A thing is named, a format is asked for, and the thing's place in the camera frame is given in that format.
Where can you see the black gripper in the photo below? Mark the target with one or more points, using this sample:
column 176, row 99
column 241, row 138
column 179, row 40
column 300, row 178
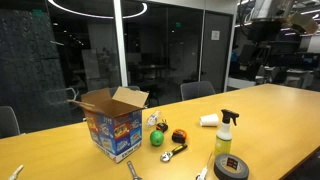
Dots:
column 265, row 30

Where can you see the yellow spray bottle black nozzle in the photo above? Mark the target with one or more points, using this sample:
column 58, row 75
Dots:
column 223, row 143

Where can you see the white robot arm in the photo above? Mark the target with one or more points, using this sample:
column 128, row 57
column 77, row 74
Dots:
column 273, row 9

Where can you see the clear plastic water bottle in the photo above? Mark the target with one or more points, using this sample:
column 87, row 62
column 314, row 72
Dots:
column 152, row 119

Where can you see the printed cardboard box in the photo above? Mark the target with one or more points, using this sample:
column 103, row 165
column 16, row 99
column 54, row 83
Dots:
column 116, row 136

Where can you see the white paper door sign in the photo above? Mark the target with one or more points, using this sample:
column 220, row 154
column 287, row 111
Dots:
column 215, row 35

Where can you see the green exit sign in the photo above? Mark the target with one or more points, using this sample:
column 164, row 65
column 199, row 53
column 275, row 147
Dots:
column 178, row 24

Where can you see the white paper cup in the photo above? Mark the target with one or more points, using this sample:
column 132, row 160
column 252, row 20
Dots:
column 209, row 120

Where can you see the large orange tape measure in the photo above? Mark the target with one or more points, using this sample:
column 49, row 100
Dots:
column 179, row 136

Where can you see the small black orange tape measure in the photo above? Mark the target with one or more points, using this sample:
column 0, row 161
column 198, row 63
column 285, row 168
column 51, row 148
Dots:
column 162, row 127

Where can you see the green ball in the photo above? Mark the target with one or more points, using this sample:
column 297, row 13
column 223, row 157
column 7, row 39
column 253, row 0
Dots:
column 156, row 138

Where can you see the silver metal wrench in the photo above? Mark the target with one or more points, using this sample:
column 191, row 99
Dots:
column 132, row 171

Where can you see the small white tool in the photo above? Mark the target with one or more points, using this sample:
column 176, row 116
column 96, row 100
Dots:
column 16, row 172

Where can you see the black duct tape roll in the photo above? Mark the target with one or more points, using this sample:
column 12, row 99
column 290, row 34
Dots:
column 221, row 168

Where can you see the white window frame post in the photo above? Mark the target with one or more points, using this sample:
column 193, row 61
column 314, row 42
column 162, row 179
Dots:
column 120, row 43

